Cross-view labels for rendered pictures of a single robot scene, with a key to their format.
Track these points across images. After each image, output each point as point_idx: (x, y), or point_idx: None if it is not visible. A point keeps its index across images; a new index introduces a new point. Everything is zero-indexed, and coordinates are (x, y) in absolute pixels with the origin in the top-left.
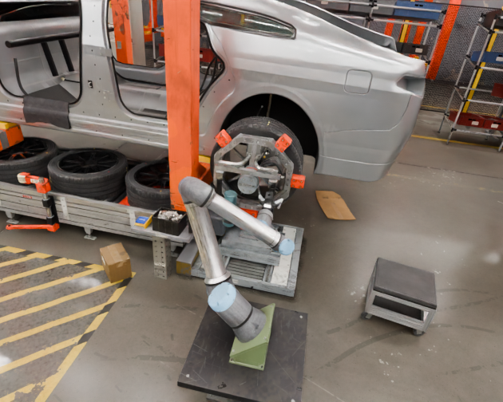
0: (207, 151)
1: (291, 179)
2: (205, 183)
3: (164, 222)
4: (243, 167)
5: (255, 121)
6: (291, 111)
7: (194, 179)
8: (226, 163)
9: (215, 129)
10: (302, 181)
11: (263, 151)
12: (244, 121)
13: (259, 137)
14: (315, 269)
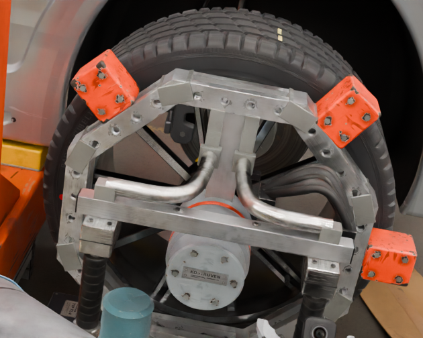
0: (25, 126)
1: (368, 251)
2: (74, 325)
3: None
4: None
5: (231, 25)
6: (317, 1)
7: (13, 304)
8: (129, 189)
9: (59, 50)
10: (411, 259)
11: (256, 138)
12: (186, 24)
13: (251, 86)
14: None
